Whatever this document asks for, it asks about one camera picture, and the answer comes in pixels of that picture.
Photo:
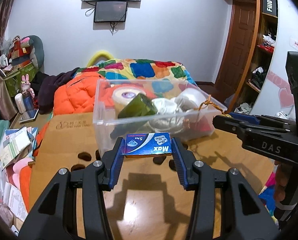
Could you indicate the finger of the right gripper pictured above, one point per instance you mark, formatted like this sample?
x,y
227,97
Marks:
x,y
256,134
263,120

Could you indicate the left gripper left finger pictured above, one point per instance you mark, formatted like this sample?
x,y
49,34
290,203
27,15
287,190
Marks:
x,y
53,216

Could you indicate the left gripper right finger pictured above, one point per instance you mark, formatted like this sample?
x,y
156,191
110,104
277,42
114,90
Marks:
x,y
243,215

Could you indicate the brown wooden door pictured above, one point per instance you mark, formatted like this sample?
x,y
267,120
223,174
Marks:
x,y
237,48

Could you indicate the pink rabbit figure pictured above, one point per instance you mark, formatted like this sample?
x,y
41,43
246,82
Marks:
x,y
26,86

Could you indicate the red velvet drawstring pouch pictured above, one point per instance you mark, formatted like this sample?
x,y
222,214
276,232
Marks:
x,y
200,119

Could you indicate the right hand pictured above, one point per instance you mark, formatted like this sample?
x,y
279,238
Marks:
x,y
282,177

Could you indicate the colourful checked blanket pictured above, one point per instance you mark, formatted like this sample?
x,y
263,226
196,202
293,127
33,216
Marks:
x,y
114,69

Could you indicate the grey plush cushion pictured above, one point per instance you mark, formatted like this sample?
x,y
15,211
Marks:
x,y
37,54

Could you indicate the clear plastic storage bin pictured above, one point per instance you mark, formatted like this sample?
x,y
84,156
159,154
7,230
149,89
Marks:
x,y
105,117

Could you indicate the white lotion bottle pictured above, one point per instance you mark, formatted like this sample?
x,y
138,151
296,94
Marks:
x,y
19,103

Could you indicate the small wall monitor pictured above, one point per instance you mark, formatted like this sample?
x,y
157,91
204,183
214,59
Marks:
x,y
110,11

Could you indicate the white round tape case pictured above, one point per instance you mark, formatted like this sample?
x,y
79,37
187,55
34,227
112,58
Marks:
x,y
190,98

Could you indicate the wooden shelf unit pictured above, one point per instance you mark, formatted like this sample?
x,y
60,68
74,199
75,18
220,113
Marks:
x,y
260,55

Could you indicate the orange puffer jacket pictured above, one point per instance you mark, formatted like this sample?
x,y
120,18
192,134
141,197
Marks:
x,y
67,140

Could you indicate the green dropper bottle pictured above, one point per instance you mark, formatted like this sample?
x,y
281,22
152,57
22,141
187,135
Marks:
x,y
141,105

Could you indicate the tablet device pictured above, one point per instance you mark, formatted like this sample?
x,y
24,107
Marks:
x,y
28,116

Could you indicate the yellow bed headboard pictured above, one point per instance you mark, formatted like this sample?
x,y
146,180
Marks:
x,y
102,54

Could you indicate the stack of papers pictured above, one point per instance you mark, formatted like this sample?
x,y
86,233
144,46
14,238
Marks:
x,y
17,144

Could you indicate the dark purple garment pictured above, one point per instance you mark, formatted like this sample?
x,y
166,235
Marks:
x,y
45,86

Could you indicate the blue Max staples box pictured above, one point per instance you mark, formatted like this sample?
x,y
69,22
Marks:
x,y
144,145

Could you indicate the green storage box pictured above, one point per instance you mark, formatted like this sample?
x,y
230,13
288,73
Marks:
x,y
14,79

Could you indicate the round cream lidded jar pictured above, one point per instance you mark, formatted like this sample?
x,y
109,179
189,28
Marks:
x,y
122,96

